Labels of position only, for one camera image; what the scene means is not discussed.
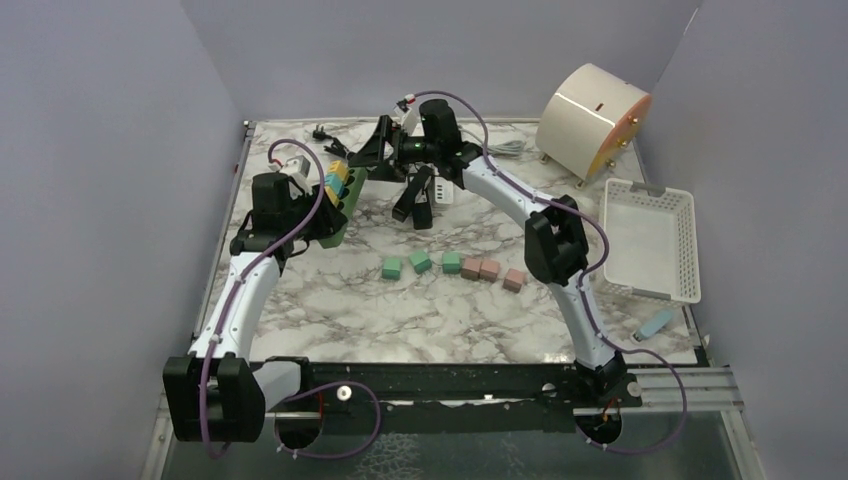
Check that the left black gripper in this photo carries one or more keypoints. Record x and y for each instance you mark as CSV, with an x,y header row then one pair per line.
x,y
328,219

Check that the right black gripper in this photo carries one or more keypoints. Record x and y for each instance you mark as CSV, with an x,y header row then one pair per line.
x,y
373,151

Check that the green power strip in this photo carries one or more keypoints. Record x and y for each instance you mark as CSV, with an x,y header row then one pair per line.
x,y
348,199

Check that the yellow plug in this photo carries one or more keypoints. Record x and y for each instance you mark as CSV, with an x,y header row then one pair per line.
x,y
340,169
331,194

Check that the blue plug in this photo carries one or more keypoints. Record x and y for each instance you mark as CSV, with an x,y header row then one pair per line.
x,y
334,182

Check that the green plug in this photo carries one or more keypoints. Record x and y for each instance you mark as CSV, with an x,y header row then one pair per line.
x,y
451,262
391,268
420,261

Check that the pink plug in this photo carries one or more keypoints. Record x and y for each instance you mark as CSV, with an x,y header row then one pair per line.
x,y
489,270
514,280
470,268

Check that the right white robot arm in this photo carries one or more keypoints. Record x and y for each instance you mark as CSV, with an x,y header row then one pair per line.
x,y
555,243

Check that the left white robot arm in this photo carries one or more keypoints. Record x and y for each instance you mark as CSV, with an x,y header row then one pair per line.
x,y
213,392

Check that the black power strip middle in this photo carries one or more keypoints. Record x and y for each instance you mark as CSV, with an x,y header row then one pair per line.
x,y
415,200

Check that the white power strip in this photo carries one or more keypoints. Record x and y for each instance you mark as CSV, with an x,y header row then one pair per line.
x,y
441,193

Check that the beige cylindrical container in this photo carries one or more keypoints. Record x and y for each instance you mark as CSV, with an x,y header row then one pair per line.
x,y
589,121

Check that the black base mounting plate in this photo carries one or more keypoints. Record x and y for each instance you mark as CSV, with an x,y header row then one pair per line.
x,y
362,398

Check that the white plastic basket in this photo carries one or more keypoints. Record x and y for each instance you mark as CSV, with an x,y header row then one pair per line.
x,y
653,243

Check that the light blue small device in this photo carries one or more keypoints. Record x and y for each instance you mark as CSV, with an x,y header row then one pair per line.
x,y
651,327

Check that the aluminium rail frame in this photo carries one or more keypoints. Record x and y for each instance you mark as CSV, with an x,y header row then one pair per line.
x,y
690,425

